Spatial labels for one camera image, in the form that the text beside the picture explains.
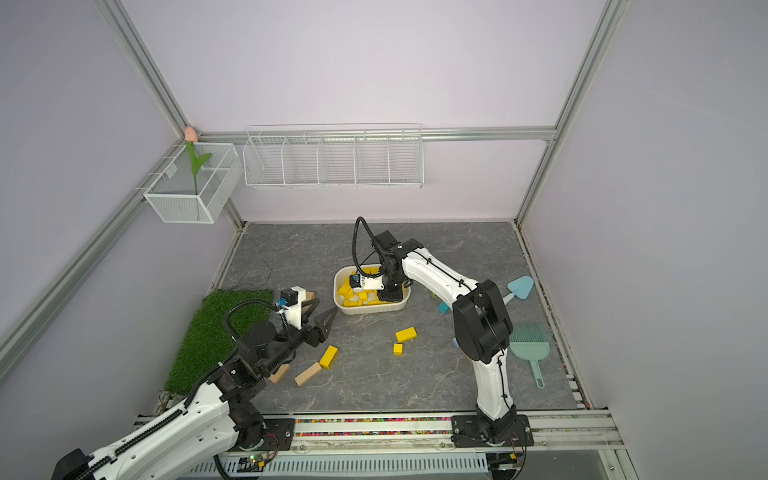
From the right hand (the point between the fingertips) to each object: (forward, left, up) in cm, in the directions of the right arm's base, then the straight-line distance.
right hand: (384, 288), depth 91 cm
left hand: (-12, +14, +11) cm, 21 cm away
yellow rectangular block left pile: (-18, +16, -7) cm, 25 cm away
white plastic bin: (0, +12, -7) cm, 14 cm away
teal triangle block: (-2, -19, -8) cm, 21 cm away
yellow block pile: (-12, -7, -8) cm, 15 cm away
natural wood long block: (-23, +22, -8) cm, 33 cm away
